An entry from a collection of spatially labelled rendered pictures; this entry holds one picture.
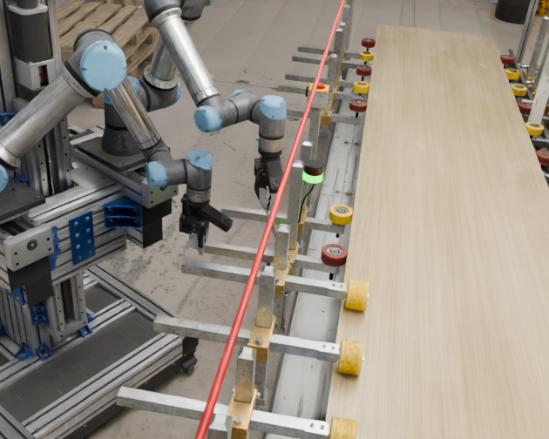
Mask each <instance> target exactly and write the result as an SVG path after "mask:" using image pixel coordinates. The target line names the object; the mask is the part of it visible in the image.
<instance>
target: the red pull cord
mask: <svg viewBox="0 0 549 439"><path fill-rule="evenodd" d="M344 1H345V0H342V1H341V4H340V7H339V10H338V12H337V15H336V18H335V22H334V25H333V28H332V31H331V33H330V36H329V40H328V43H327V46H326V49H325V51H324V54H323V57H322V61H321V64H320V67H319V70H318V72H317V74H316V77H315V82H314V84H313V87H312V90H311V92H310V95H309V98H308V102H307V105H306V108H305V111H304V113H303V116H302V121H301V123H300V126H299V129H298V132H297V134H296V137H295V142H294V144H293V147H292V150H291V153H290V155H289V158H288V163H287V165H286V168H285V171H284V173H283V176H282V179H281V183H280V186H279V189H278V192H277V194H276V197H275V200H274V204H273V207H272V209H271V212H270V214H269V217H268V222H267V224H266V227H265V230H264V233H263V235H262V238H261V243H260V245H259V248H258V251H257V254H256V256H255V259H254V264H253V266H252V269H251V272H250V275H249V277H248V280H247V285H246V287H245V290H244V293H243V295H242V298H241V303H240V305H239V308H238V311H237V314H236V316H235V319H234V324H233V326H232V329H231V332H230V335H229V337H228V340H227V344H226V346H225V349H224V352H223V355H222V357H221V360H220V365H219V367H218V370H217V373H216V376H215V378H214V381H213V386H212V388H211V391H210V394H209V397H208V399H207V404H206V407H205V409H204V412H203V415H202V417H201V420H200V425H199V427H198V430H197V433H196V436H195V438H194V439H205V437H206V434H207V429H208V426H209V423H210V421H211V418H212V415H213V411H214V407H215V404H216V402H217V399H218V396H219V393H220V388H221V385H222V383H223V380H224V377H225V374H226V372H227V366H228V363H229V361H230V358H231V355H232V353H233V349H234V344H235V342H236V339H237V336H238V333H239V331H240V327H241V323H242V320H243V317H244V314H245V312H246V309H247V304H248V301H249V298H250V295H251V293H252V290H253V286H254V282H255V279H256V276H257V274H258V271H259V268H260V264H261V260H262V257H263V254H264V252H265V249H266V246H267V243H268V238H269V235H270V233H271V230H272V227H273V224H274V221H275V216H276V214H277V211H278V208H279V205H280V202H281V197H282V195H283V192H284V189H285V186H286V184H287V180H288V175H289V173H290V170H291V167H292V165H293V161H294V158H295V154H296V151H297V148H298V145H299V143H300V139H301V136H302V132H303V129H304V126H305V124H306V121H307V117H308V113H309V110H310V107H311V105H312V102H313V98H314V95H315V91H316V88H317V85H318V83H319V80H320V76H321V74H322V69H323V66H324V64H325V61H326V58H327V55H328V52H329V47H330V45H331V42H332V39H333V36H334V33H335V30H336V26H337V23H338V20H339V17H340V14H341V11H342V7H343V4H344Z"/></svg>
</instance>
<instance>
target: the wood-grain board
mask: <svg viewBox="0 0 549 439"><path fill-rule="evenodd" d="M349 280H360V281H366V282H368V283H369V292H368V295H369V299H368V300H367V304H366V308H365V310H364V311H361V310H355V309H350V308H346V307H345V303H346V297H345V300H341V306H340V313H339V320H338V326H337V333H336V339H335V344H339V351H340V348H341V343H342V340H349V341H359V342H363V343H364V351H363V357H364V361H363V364H362V369H361V373H360V375H350V374H344V373H340V372H338V371H337V367H338V360H337V363H335V362H333V366H332V372H331V379H330V385H329V398H328V405H327V411H326V418H325V422H329V430H330V427H331V421H332V417H333V416H335V417H341V418H345V419H350V420H355V421H358V429H357V437H358V439H549V188H548V185H547V183H546V179H545V176H544V174H543V172H542V169H541V167H540V164H539V161H538V158H537V155H536V152H535V151H534V148H533V145H532V141H531V139H530V137H529V134H528V131H527V130H526V127H525V123H524V120H523V118H522V116H521V113H520V110H519V107H518V104H517V101H516V99H515V97H514V94H513V92H512V88H511V86H510V83H509V80H508V78H507V76H506V73H505V69H504V66H503V64H502V62H501V59H500V56H499V54H498V50H497V48H496V45H495V43H494V41H493V38H492V37H484V36H477V35H469V34H462V33H454V32H447V31H439V30H425V29H418V28H410V27H403V26H395V25H387V24H378V25H377V31H376V44H375V50H374V57H373V64H372V71H371V77H370V83H369V95H368V103H367V110H366V116H365V123H364V129H363V142H362V149H361V155H360V162H359V168H358V175H357V182H356V195H355V201H354V208H353V215H352V221H351V228H350V235H349V247H348V255H347V260H346V267H345V274H344V281H343V283H344V284H347V289H348V284H349Z"/></svg>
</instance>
